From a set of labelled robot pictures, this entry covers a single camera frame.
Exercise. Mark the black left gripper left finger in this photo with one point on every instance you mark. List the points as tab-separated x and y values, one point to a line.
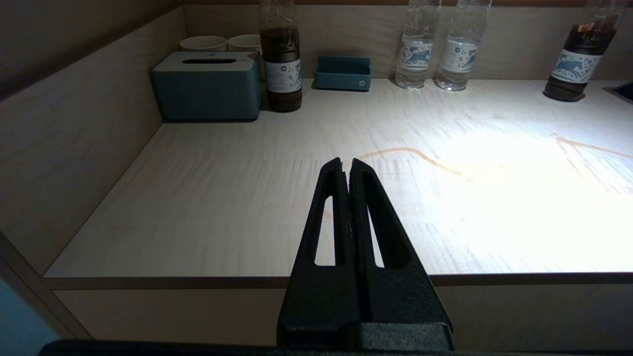
321	306

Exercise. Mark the dark tea plastic bottle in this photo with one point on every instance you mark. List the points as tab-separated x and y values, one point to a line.
576	64
282	74

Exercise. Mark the clear water plastic bottle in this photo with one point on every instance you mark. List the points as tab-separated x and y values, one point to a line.
460	57
416	54

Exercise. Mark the small blue tray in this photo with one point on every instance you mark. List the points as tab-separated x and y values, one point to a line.
342	79

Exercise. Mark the white ceramic cup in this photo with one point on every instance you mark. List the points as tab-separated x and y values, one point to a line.
203	43
245	42

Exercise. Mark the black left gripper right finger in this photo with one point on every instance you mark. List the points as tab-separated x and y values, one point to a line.
395	306

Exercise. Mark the blue-grey tissue box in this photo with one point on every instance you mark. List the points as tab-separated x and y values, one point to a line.
207	94

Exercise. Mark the wooden rim panel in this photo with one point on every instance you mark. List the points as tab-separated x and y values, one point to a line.
74	148
346	34

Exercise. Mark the black recessed power socket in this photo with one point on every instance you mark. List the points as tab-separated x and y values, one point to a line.
624	91

